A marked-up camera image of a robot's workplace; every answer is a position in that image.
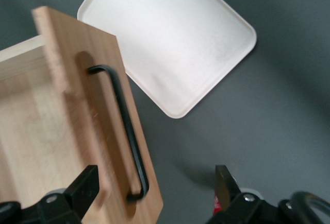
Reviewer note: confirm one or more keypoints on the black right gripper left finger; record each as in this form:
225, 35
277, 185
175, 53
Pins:
82, 185

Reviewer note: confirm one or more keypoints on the beige plastic tray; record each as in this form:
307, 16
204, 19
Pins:
167, 41

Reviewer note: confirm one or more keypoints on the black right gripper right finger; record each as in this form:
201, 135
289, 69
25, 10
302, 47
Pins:
227, 188

